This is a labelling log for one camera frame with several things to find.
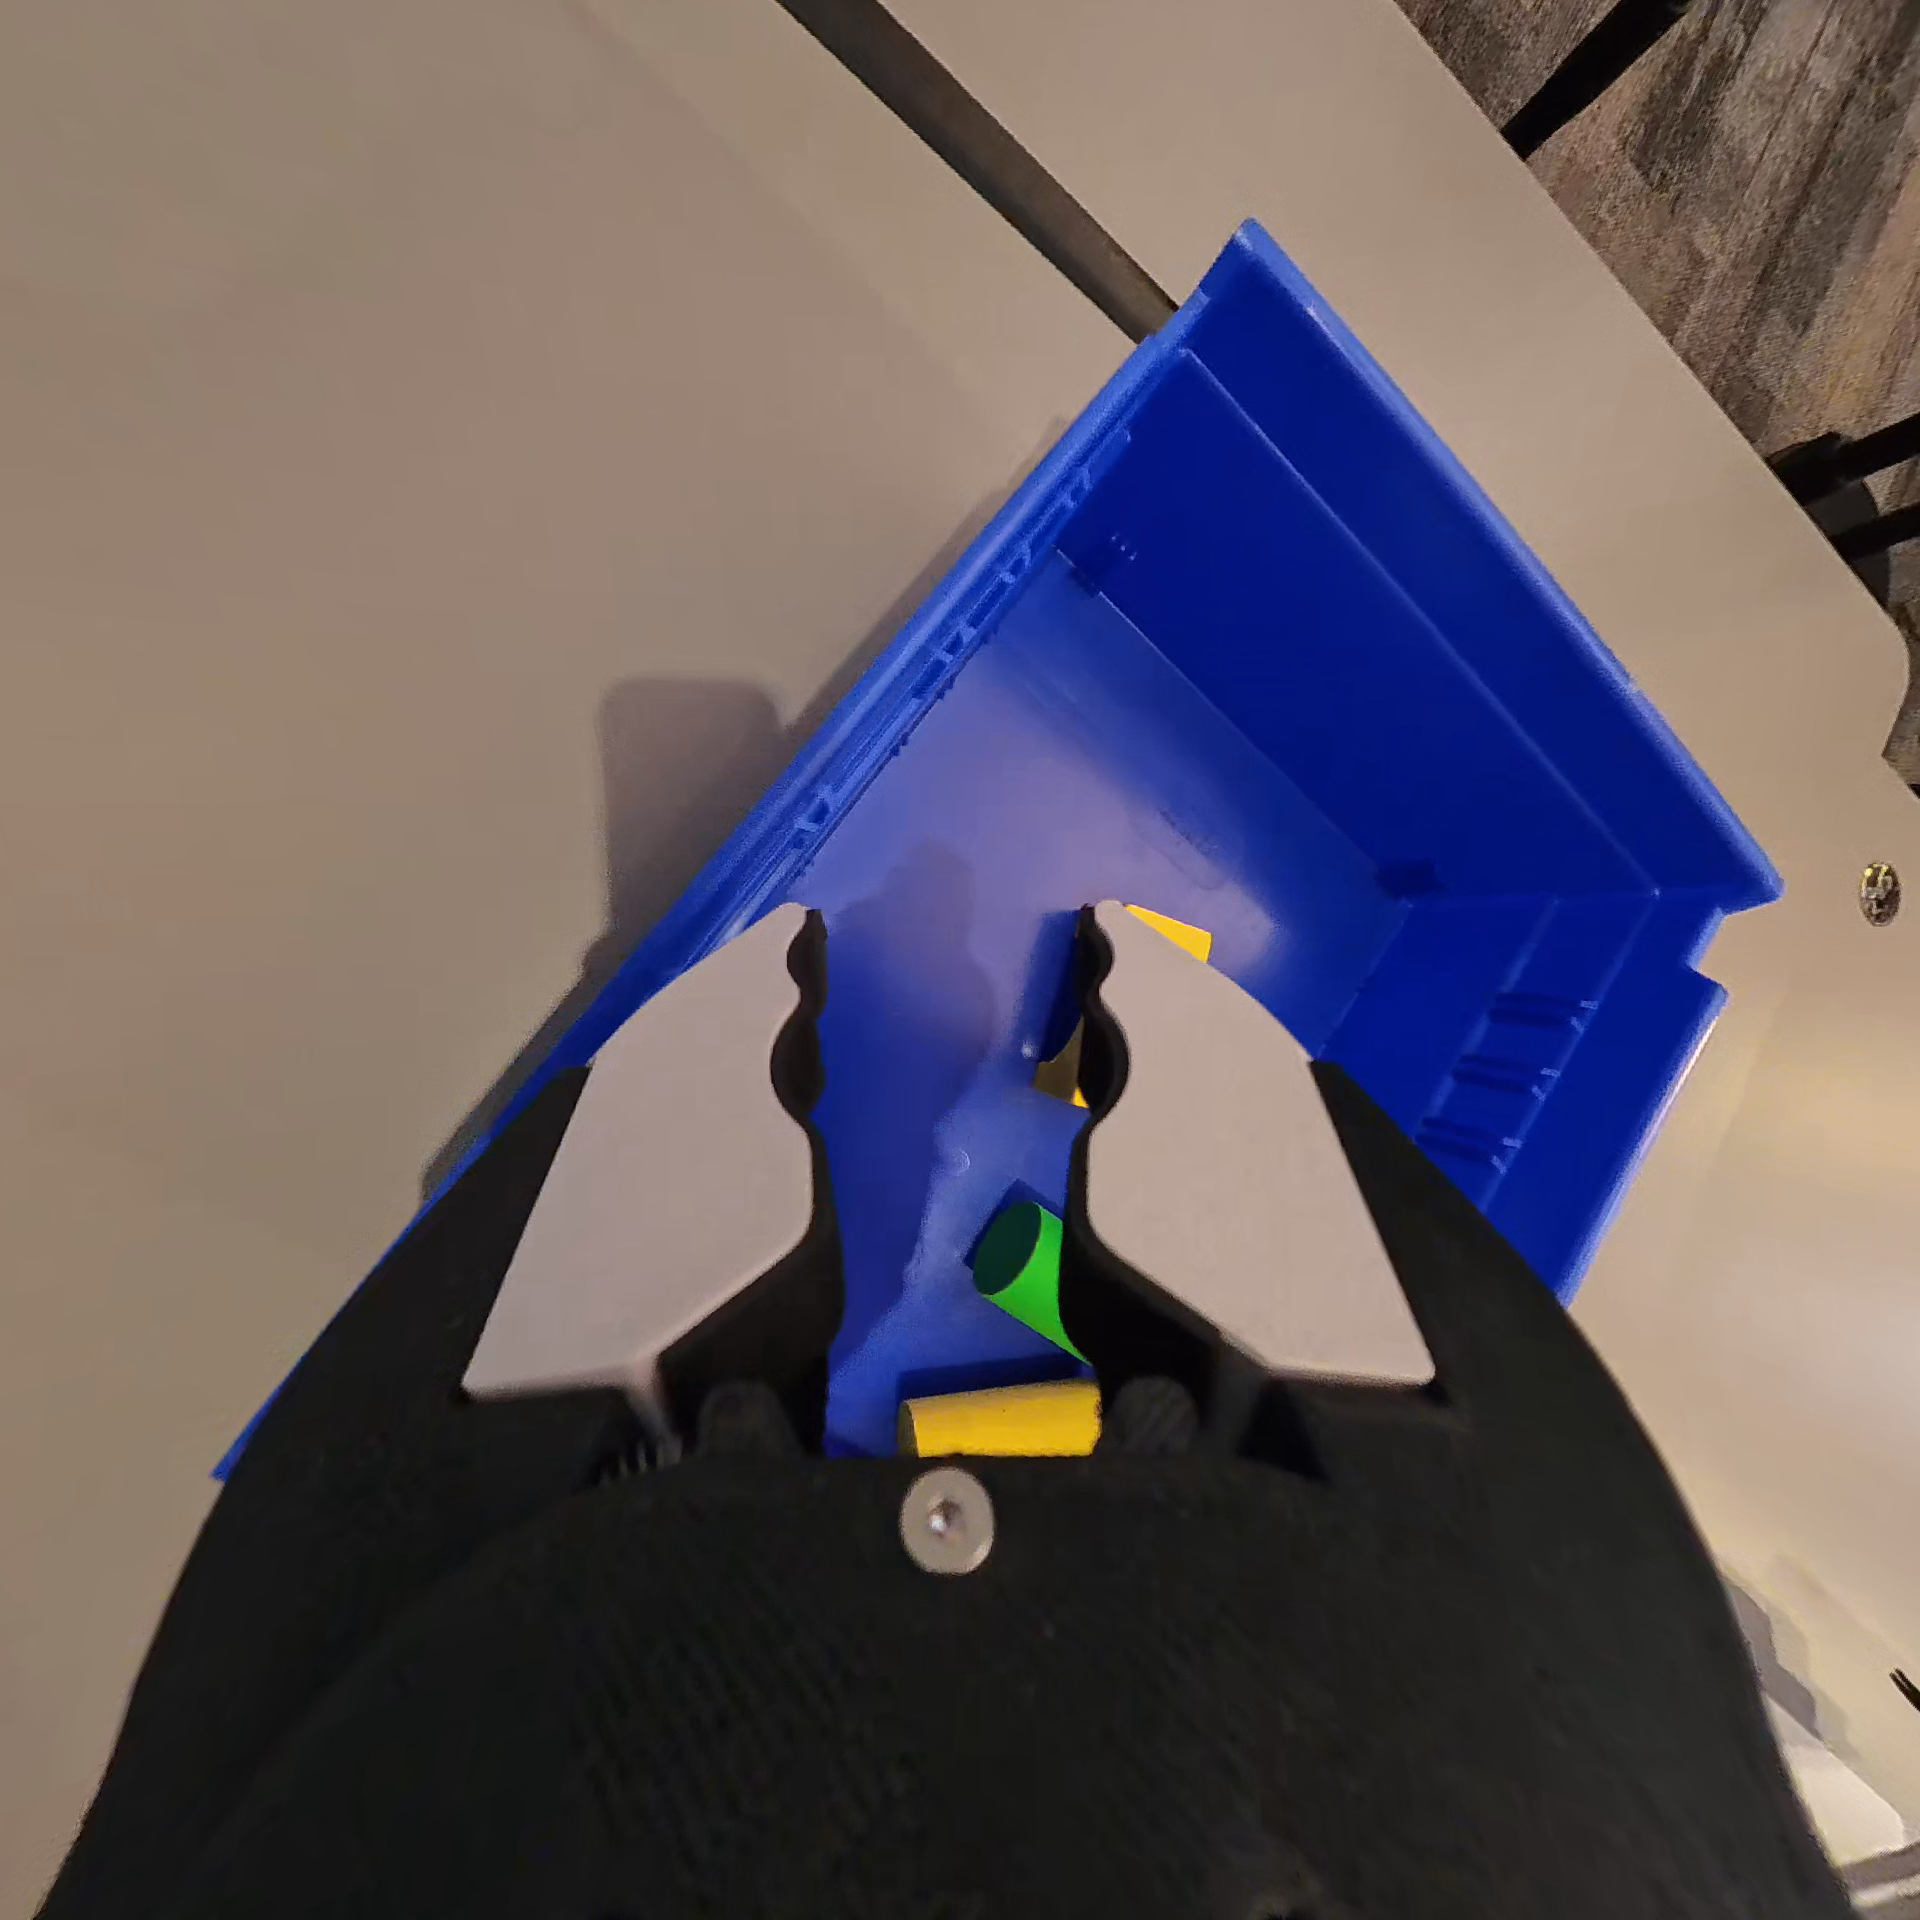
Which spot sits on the blue plastic bin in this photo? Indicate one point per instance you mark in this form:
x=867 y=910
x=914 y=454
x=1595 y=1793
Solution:
x=1350 y=662

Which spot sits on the yellow cylinder block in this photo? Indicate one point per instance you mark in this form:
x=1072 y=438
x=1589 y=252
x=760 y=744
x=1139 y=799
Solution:
x=1000 y=1420

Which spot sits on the round metal desk grommet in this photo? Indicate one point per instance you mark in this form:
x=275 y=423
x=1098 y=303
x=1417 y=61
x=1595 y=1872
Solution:
x=1878 y=892

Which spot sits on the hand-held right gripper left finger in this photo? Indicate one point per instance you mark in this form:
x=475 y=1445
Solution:
x=644 y=1201

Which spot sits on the green cylinder block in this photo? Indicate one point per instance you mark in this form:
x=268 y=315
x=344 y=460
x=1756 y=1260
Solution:
x=1027 y=1268

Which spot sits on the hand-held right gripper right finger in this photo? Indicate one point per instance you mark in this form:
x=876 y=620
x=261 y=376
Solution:
x=1260 y=1201

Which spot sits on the black round-base floor stand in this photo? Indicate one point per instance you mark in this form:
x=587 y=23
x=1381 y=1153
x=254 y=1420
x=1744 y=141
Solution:
x=1844 y=481

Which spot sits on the yellow arch block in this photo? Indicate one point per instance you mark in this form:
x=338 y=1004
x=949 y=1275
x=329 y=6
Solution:
x=1170 y=937

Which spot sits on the black metal pole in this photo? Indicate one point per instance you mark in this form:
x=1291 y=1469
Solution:
x=1590 y=68

